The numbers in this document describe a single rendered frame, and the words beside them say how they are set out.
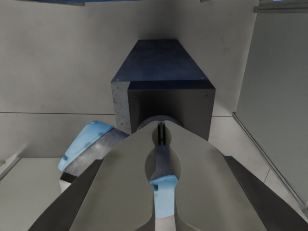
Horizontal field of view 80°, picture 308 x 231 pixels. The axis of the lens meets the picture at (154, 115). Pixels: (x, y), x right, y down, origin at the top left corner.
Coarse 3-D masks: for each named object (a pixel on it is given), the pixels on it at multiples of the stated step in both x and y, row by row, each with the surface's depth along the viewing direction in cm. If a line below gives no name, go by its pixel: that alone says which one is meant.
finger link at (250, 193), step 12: (228, 156) 9; (240, 168) 8; (240, 180) 7; (252, 180) 7; (252, 192) 7; (264, 192) 7; (252, 204) 6; (264, 204) 6; (276, 204) 6; (288, 204) 6; (264, 216) 6; (276, 216) 6; (288, 216) 6; (300, 216) 6; (276, 228) 6; (288, 228) 6; (300, 228) 6
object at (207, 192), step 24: (168, 144) 11; (192, 144) 9; (192, 168) 8; (216, 168) 8; (192, 192) 7; (216, 192) 7; (240, 192) 7; (192, 216) 6; (216, 216) 6; (240, 216) 6
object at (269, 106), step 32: (288, 0) 98; (256, 32) 130; (288, 32) 99; (256, 64) 131; (288, 64) 99; (256, 96) 132; (288, 96) 100; (256, 128) 133; (288, 128) 100; (288, 160) 100
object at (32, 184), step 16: (16, 160) 198; (32, 160) 199; (48, 160) 198; (0, 176) 179; (16, 176) 179; (32, 176) 179; (48, 176) 178; (0, 192) 163; (16, 192) 163; (32, 192) 163; (48, 192) 162; (0, 208) 150; (16, 208) 150; (32, 208) 149; (0, 224) 138; (16, 224) 138; (32, 224) 138
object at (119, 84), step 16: (144, 48) 108; (160, 48) 107; (176, 48) 106; (128, 64) 75; (144, 64) 74; (160, 64) 74; (176, 64) 73; (192, 64) 73; (112, 80) 57; (128, 80) 57; (144, 80) 57; (112, 96) 58; (128, 112) 61; (128, 128) 64
